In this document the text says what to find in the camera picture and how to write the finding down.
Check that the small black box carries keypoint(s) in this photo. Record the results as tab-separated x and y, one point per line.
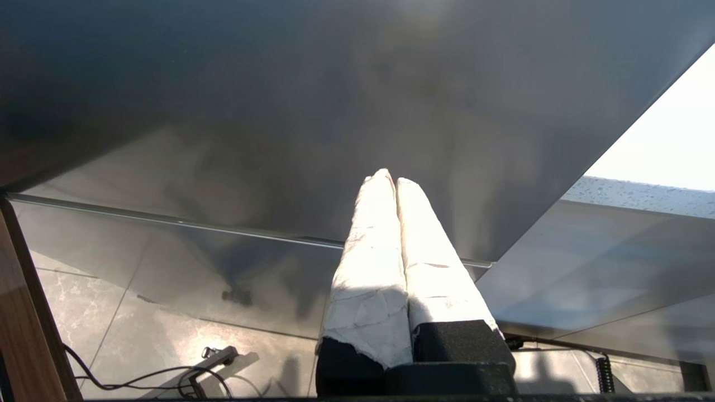
694	377

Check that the small stainless steel appliance door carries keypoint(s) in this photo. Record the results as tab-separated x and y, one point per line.
167	268

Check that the tall white cabinet side panel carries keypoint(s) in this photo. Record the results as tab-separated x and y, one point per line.
670	134

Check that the large stainless steel appliance door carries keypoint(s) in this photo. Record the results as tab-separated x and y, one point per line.
279	100

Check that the wooden furniture panel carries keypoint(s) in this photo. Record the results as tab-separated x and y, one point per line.
25	335

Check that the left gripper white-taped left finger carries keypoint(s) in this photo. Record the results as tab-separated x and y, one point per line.
368	290

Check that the metal floor bracket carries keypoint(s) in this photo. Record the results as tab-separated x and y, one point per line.
215	358

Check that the steel base cabinet front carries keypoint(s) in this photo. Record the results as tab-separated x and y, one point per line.
614	268

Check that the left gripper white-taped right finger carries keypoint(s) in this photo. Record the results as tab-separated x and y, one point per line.
441	290

